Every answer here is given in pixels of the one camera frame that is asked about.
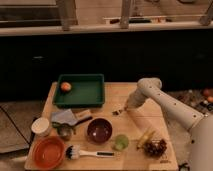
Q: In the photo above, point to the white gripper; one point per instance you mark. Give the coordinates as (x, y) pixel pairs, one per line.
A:
(135, 99)

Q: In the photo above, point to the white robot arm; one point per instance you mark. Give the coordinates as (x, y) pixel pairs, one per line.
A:
(199, 126)

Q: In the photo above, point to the purple bowl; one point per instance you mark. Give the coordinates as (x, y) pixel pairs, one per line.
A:
(99, 131)

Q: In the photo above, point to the orange bowl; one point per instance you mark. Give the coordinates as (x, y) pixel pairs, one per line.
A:
(48, 152)

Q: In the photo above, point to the yellow banana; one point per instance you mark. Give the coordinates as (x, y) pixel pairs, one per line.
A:
(144, 138)

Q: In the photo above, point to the green plastic tray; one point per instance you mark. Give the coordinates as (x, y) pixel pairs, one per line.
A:
(87, 90)

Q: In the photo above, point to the wooden block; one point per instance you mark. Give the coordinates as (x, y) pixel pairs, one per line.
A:
(83, 115)

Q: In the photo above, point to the orange fruit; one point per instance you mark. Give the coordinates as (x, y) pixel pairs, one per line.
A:
(65, 86)

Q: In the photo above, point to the metal measuring cup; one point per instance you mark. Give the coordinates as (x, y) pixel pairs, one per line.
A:
(64, 130)

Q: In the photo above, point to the white dish brush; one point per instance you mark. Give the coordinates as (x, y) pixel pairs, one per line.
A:
(75, 151)

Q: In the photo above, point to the white paper cup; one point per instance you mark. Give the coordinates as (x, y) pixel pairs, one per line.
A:
(41, 126)

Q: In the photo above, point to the black handled utensil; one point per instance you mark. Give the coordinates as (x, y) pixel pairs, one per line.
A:
(84, 120)

